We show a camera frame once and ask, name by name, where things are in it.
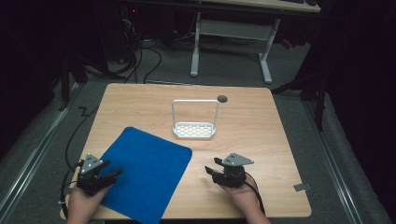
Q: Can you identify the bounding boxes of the dark computer tower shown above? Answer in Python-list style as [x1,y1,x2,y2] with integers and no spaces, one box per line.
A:
[101,4,143,64]

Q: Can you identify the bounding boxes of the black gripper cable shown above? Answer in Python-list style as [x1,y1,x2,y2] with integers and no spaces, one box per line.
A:
[243,172,266,217]
[58,105,101,219]

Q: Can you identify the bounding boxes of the white desk with metal legs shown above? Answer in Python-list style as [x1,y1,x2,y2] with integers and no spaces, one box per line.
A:
[189,0,322,86]

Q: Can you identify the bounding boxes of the blue cloth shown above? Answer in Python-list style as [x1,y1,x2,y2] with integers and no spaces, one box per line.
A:
[99,126,193,224]

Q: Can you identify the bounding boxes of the black metal stand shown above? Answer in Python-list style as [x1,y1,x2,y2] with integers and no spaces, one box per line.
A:
[271,69,330,133]
[58,50,127,112]

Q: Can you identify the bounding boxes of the person's left hand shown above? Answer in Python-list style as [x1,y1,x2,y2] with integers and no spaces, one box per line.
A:
[66,183,112,222]

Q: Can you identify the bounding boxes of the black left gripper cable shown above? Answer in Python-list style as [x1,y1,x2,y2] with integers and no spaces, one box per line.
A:
[58,105,101,219]

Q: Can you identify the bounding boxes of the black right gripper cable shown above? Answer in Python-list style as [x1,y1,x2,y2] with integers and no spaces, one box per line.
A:
[243,172,266,217]

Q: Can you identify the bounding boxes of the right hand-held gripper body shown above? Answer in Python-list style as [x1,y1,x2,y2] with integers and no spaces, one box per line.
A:
[211,152,255,189]

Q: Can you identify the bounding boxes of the grey metal floor rail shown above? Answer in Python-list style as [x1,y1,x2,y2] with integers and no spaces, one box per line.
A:
[0,82,80,217]
[302,98,364,224]

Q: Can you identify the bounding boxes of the white rack with handle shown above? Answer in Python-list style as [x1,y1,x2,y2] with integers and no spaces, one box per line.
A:
[171,98,221,140]

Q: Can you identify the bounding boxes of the black floor cables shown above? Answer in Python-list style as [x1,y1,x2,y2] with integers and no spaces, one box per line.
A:
[122,38,163,85]

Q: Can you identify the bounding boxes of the grey tape piece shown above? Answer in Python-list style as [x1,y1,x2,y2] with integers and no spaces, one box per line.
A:
[292,182,313,193]

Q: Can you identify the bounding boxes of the person's right hand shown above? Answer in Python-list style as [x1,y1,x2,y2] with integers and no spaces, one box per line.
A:
[217,175,260,213]

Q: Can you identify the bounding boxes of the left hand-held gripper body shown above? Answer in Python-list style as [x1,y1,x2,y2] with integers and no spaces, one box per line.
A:
[76,153,110,197]

